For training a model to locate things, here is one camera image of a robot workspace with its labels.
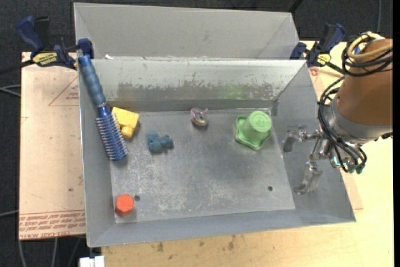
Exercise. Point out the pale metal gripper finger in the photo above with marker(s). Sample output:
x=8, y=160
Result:
x=311, y=176
x=297, y=134

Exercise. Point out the green plastic cup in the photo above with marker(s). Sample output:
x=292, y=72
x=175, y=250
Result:
x=254, y=129

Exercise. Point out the clear multicolour spinning top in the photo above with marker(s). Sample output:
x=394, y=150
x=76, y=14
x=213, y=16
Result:
x=199, y=117

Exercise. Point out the grey metal bin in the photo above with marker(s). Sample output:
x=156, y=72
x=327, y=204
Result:
x=203, y=172

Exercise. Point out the dark teal toy figure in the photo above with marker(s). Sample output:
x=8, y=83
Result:
x=157, y=142

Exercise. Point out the yellow toy block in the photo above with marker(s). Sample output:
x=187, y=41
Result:
x=125, y=118

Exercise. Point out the orange hexagonal block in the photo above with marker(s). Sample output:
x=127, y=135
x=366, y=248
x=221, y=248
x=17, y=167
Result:
x=124, y=204

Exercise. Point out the blue hairbrush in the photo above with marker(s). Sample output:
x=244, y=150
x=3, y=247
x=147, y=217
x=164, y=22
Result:
x=109, y=134

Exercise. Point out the brown cardboard board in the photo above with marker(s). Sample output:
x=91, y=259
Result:
x=50, y=140

